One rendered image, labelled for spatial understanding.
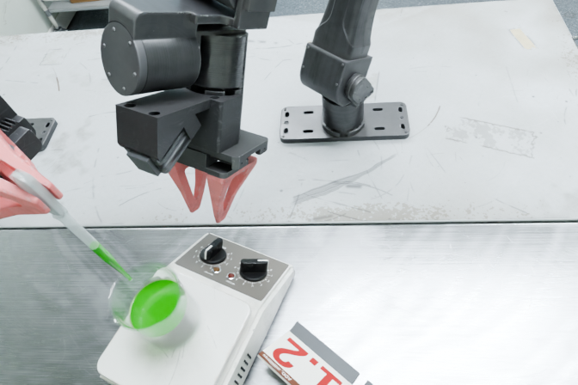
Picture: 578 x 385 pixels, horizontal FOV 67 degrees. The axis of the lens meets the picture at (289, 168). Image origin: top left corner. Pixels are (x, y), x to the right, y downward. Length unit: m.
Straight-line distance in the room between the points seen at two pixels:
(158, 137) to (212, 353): 0.22
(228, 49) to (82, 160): 0.44
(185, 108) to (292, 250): 0.28
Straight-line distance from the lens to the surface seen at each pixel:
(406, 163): 0.66
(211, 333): 0.47
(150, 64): 0.35
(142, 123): 0.36
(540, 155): 0.71
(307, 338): 0.54
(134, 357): 0.49
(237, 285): 0.51
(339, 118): 0.64
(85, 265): 0.67
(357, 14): 0.55
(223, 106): 0.39
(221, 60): 0.40
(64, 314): 0.65
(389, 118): 0.70
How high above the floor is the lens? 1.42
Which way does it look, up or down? 53 degrees down
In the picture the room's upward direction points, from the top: 11 degrees counter-clockwise
